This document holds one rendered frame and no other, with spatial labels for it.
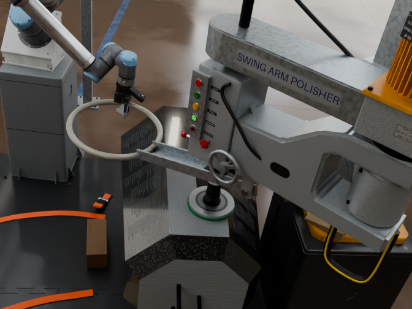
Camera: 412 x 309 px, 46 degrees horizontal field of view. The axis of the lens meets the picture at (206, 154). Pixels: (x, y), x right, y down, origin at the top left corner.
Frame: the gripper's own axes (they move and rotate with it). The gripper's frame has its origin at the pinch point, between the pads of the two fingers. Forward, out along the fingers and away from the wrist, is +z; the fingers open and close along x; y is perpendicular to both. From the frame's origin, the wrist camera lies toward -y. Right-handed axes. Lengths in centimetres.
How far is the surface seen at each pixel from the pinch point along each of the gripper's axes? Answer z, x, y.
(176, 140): 1.9, 9.6, -30.7
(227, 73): -74, 62, -50
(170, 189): 0, 51, -36
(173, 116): 3.2, -13.3, -24.6
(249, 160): -45, 72, -66
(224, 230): -3, 71, -65
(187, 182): 0, 43, -43
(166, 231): 0, 77, -40
